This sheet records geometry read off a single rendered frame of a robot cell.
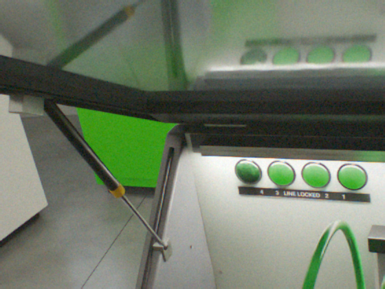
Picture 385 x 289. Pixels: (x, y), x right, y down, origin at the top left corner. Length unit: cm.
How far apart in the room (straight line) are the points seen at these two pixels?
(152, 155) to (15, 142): 80
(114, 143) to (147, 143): 23
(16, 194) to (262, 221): 290
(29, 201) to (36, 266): 50
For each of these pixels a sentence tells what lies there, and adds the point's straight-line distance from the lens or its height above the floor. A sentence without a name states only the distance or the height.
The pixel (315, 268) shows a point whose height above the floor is 142.
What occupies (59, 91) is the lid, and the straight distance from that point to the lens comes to 82.
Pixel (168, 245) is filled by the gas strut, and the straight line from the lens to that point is 111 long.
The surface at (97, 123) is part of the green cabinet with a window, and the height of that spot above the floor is 51.
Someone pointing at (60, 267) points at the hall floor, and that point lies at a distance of 364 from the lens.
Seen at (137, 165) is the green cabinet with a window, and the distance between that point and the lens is 394.
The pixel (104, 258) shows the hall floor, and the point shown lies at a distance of 359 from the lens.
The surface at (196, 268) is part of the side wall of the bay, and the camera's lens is 123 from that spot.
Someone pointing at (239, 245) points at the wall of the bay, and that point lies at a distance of 124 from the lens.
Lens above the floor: 191
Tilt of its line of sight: 24 degrees down
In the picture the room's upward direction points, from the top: 11 degrees counter-clockwise
